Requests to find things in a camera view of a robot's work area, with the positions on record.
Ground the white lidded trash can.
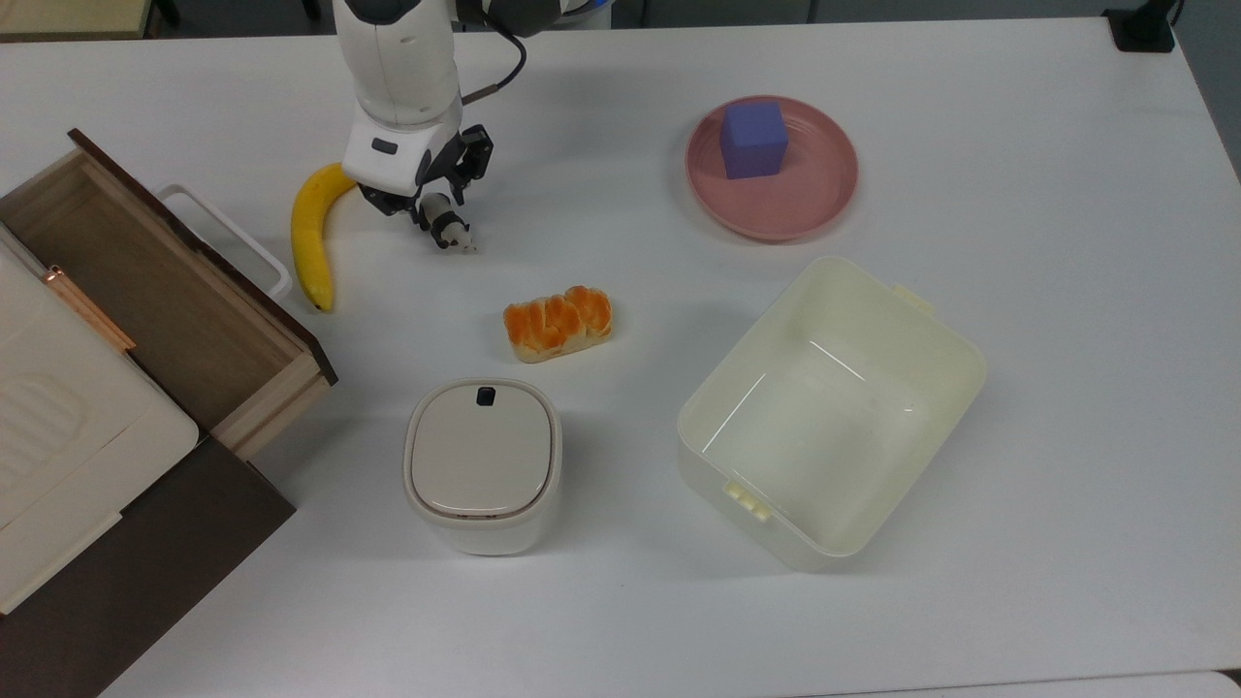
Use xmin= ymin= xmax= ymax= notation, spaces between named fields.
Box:
xmin=402 ymin=376 xmax=564 ymax=557

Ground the cream plastic storage bin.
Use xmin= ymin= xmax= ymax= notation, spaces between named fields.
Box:
xmin=676 ymin=255 xmax=989 ymax=573

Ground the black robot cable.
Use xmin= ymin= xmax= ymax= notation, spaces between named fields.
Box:
xmin=460 ymin=17 xmax=529 ymax=106

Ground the purple foam cube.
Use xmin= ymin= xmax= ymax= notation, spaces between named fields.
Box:
xmin=718 ymin=101 xmax=791 ymax=181

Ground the black table clamp mount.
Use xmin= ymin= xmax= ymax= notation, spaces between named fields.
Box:
xmin=1102 ymin=0 xmax=1186 ymax=54

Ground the pink round plate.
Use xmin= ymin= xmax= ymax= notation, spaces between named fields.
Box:
xmin=684 ymin=94 xmax=861 ymax=243

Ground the orange toy bread loaf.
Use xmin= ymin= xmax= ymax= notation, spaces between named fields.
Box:
xmin=502 ymin=284 xmax=615 ymax=365

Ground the dark brown cabinet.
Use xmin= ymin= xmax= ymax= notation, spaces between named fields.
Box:
xmin=0 ymin=434 xmax=298 ymax=698

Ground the yellow toy banana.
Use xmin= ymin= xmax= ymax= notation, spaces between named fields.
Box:
xmin=290 ymin=162 xmax=359 ymax=314

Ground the beige wooden table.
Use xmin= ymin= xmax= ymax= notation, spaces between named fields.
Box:
xmin=0 ymin=0 xmax=181 ymax=42

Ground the copper drawer handle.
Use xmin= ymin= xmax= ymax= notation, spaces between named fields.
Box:
xmin=43 ymin=264 xmax=138 ymax=353

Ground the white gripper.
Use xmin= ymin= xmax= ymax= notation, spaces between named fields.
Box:
xmin=341 ymin=101 xmax=494 ymax=255

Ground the open wooden drawer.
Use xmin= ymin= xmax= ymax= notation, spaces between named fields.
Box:
xmin=0 ymin=128 xmax=339 ymax=462

